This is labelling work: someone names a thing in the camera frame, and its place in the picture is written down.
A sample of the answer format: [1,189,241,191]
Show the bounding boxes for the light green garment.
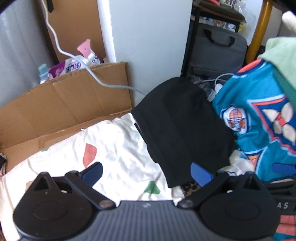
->
[258,37,295,110]

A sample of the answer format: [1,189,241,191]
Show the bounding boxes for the cream printed bedsheet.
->
[1,114,184,240]

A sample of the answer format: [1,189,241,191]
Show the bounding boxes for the black drawstring shorts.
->
[131,77,236,188]

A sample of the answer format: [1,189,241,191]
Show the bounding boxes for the cardboard sheet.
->
[0,0,135,174]

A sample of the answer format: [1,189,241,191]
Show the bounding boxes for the white cable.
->
[40,0,148,96]

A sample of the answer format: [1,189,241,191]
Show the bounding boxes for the purple white plastic package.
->
[38,39,101,84]

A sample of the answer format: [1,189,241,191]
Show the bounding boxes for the round table with gold leg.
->
[245,0,295,64]

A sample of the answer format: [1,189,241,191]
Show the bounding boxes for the teal sports jersey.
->
[213,59,295,183]

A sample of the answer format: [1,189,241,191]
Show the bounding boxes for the leopard print folded garment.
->
[181,181,201,197]

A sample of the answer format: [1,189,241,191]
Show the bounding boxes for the white power strip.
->
[193,73,234,102]

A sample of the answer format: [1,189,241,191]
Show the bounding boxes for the grey laptop bag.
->
[184,23,247,77]

